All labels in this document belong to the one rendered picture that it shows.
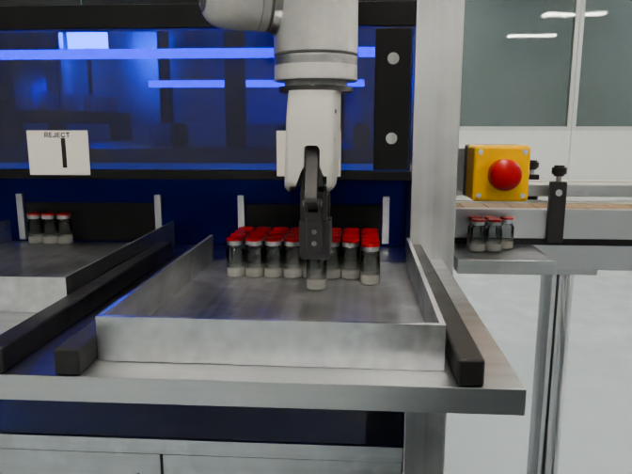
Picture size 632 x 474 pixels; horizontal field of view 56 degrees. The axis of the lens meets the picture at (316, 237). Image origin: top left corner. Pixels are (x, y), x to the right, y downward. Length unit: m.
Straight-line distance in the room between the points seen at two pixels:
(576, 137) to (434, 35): 4.96
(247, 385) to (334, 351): 0.07
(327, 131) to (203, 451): 0.55
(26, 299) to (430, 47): 0.55
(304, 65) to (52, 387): 0.35
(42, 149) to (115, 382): 0.50
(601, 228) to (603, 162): 4.84
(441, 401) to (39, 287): 0.39
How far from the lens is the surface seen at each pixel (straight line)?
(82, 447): 1.00
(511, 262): 0.83
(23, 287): 0.63
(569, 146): 5.70
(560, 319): 1.03
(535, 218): 0.94
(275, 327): 0.44
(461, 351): 0.44
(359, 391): 0.42
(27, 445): 1.04
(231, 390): 0.43
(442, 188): 0.80
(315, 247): 0.61
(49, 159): 0.89
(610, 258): 0.99
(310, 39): 0.58
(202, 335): 0.45
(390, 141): 0.78
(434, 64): 0.79
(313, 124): 0.57
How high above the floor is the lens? 1.06
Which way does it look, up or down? 11 degrees down
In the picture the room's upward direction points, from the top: straight up
